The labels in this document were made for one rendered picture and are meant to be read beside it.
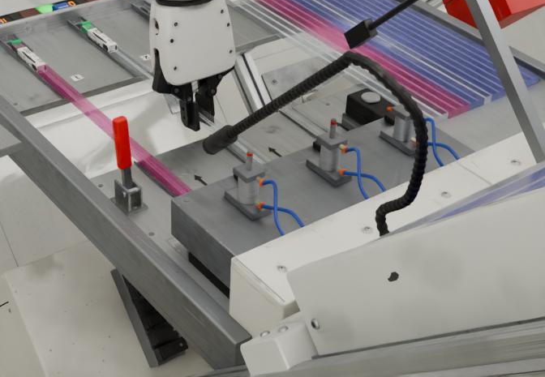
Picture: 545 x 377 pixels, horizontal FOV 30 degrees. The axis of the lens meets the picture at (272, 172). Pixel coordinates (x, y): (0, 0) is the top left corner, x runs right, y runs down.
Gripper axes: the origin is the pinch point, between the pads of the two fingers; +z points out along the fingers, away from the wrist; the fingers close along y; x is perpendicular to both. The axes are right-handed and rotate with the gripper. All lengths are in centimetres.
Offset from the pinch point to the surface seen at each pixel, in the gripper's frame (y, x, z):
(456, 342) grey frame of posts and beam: -25, -68, -12
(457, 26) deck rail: 47.0, -0.8, 0.0
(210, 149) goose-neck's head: -16.8, -28.9, -9.6
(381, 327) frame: -23, -59, -7
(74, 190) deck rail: -21.1, -5.9, 1.7
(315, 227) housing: -9.5, -35.0, -0.9
